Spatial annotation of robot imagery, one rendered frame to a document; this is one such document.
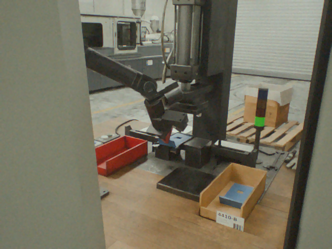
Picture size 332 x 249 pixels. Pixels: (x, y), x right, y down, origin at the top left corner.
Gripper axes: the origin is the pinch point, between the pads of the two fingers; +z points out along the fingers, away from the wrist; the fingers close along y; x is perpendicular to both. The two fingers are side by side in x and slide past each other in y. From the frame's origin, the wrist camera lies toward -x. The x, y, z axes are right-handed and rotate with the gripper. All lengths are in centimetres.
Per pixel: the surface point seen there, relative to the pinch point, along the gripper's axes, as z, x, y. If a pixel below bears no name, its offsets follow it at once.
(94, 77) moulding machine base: 255, 422, 314
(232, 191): 6.1, -27.7, -8.9
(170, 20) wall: 418, 568, 870
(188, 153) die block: 7.5, -6.3, 2.3
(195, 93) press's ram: -8.5, -5.3, 18.2
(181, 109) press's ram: -6.6, -2.6, 10.4
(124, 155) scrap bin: 0.8, 12.6, -10.2
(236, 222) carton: -3.5, -34.8, -23.0
